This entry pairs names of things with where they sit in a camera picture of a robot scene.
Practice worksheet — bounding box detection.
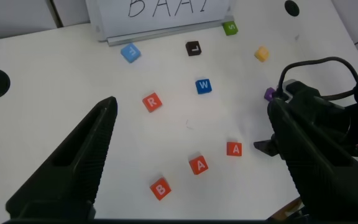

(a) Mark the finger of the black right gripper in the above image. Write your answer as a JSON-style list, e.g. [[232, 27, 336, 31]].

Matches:
[[253, 138, 281, 157]]

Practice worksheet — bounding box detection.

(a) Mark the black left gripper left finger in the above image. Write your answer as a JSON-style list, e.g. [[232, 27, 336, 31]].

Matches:
[[5, 96, 119, 220]]

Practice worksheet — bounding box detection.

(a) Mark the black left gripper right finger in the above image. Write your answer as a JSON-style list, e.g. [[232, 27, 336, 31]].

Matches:
[[267, 97, 358, 220]]

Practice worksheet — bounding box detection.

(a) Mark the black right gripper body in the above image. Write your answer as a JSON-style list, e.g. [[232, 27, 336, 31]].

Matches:
[[287, 81, 353, 147]]

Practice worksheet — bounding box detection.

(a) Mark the orange letter A block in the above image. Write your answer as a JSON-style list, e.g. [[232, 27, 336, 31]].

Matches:
[[188, 155, 209, 175], [226, 141, 243, 157]]

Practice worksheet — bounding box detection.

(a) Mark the purple letter I block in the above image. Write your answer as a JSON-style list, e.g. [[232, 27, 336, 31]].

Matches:
[[264, 87, 277, 102]]

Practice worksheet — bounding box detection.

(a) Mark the orange letter B block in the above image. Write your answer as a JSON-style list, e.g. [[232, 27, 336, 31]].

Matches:
[[149, 177, 172, 201]]

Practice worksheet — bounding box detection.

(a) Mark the white paper reading BAAI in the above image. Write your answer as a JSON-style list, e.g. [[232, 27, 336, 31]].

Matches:
[[98, 0, 229, 38]]

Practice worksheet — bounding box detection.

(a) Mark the yellow letter block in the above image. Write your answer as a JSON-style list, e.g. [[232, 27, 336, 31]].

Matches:
[[254, 45, 270, 63]]

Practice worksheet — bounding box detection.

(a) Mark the blue letter W block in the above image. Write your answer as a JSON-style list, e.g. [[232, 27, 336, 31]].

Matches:
[[195, 78, 213, 95]]

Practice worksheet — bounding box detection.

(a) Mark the orange letter R block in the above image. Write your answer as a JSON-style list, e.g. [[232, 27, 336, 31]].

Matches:
[[142, 92, 163, 113]]

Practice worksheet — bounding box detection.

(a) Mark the light blue letter block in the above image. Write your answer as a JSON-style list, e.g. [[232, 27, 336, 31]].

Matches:
[[120, 42, 142, 64]]

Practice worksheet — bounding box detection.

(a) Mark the black letter L block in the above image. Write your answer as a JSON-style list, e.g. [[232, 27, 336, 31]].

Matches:
[[185, 40, 203, 57]]

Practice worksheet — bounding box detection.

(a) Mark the green letter S block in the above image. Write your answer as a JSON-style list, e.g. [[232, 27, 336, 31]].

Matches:
[[222, 21, 239, 36]]

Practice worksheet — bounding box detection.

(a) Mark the white sign holder board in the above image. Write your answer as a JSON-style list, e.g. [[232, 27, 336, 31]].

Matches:
[[85, 0, 233, 43]]

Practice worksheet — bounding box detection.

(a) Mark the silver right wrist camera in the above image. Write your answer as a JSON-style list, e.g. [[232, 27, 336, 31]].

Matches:
[[277, 79, 298, 101]]

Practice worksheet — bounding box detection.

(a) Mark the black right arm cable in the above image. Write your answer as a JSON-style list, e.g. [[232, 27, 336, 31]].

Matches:
[[277, 56, 358, 103]]

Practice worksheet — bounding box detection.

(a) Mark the aluminium sign holder rail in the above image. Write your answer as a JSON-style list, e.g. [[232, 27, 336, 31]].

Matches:
[[106, 16, 235, 47]]

